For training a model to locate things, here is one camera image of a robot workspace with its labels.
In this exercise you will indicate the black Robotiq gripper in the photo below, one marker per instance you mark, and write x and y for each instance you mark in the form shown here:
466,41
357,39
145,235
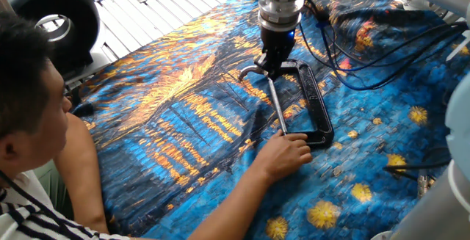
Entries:
277,43

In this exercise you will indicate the person's hand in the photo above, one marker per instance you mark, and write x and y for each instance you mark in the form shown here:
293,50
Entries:
284,155

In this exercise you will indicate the person's head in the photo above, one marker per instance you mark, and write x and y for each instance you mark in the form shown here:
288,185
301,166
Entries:
25,97

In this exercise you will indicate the person's bare forearm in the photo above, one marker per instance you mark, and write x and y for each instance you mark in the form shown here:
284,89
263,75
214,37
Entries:
227,210
81,174

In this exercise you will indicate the starry night painting tablecloth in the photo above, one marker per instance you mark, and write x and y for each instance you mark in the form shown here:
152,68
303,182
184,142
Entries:
220,122

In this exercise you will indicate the striped white shirt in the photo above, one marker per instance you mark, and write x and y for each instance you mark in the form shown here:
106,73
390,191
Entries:
29,218

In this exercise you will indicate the black round device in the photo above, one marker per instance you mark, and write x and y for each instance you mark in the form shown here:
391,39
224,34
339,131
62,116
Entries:
55,9

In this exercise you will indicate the black C-clamp with steel screw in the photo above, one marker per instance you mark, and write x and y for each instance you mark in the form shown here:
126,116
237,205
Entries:
316,104

